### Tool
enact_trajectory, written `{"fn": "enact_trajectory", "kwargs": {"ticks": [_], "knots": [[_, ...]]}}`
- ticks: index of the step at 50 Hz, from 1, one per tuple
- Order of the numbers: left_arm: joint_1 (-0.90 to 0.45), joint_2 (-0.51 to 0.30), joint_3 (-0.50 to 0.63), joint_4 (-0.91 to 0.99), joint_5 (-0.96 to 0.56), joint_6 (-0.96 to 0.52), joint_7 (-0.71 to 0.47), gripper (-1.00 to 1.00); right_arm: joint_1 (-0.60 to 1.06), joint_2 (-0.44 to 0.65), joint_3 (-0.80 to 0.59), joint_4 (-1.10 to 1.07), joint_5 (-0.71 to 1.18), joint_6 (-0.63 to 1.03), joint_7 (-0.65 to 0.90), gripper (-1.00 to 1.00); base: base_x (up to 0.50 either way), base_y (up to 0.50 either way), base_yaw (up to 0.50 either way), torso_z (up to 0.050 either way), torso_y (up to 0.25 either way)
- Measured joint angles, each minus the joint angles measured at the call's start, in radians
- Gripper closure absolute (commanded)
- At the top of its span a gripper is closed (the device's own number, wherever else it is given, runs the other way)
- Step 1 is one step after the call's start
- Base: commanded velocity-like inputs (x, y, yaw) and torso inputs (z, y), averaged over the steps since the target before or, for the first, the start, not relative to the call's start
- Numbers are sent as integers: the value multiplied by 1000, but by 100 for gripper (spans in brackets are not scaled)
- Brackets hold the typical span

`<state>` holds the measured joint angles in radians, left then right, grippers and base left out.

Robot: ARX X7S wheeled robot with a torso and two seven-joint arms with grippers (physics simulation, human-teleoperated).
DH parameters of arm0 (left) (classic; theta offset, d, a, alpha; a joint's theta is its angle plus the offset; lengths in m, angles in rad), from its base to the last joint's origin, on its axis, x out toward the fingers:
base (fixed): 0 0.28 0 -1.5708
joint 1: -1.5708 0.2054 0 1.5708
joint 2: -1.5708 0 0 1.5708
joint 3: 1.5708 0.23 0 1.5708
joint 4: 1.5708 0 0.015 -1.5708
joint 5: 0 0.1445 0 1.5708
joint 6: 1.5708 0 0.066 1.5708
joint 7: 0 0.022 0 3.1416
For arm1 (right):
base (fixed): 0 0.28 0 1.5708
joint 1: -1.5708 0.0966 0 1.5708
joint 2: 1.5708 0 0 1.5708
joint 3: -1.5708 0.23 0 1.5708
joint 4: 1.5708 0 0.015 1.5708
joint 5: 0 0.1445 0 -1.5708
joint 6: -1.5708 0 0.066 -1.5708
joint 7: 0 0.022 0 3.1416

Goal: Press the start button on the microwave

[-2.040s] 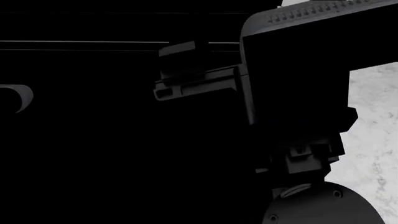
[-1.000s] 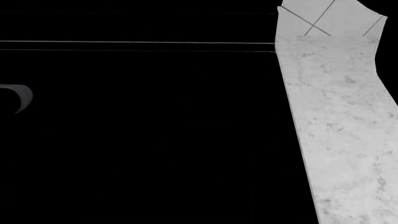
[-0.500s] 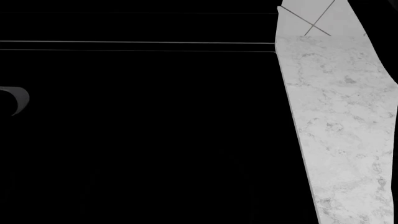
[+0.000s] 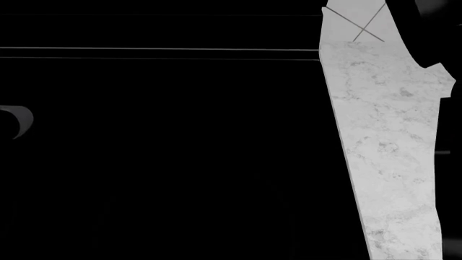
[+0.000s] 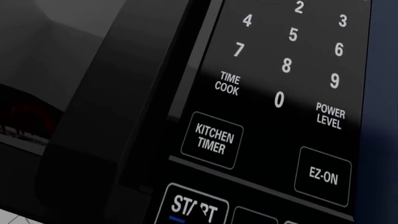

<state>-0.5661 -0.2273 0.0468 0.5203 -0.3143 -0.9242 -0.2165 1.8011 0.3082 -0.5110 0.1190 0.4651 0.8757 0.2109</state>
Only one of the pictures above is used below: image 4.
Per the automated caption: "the black microwave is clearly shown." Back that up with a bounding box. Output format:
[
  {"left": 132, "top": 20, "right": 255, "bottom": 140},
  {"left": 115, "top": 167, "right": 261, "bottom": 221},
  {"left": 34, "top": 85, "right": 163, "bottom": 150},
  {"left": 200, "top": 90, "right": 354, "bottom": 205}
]
[{"left": 0, "top": 0, "right": 372, "bottom": 260}]

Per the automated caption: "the grey curved crescent piece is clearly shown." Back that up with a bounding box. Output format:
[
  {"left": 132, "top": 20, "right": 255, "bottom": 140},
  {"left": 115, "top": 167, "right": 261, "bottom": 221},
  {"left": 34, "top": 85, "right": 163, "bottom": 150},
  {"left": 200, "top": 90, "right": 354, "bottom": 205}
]
[{"left": 0, "top": 105, "right": 35, "bottom": 141}]

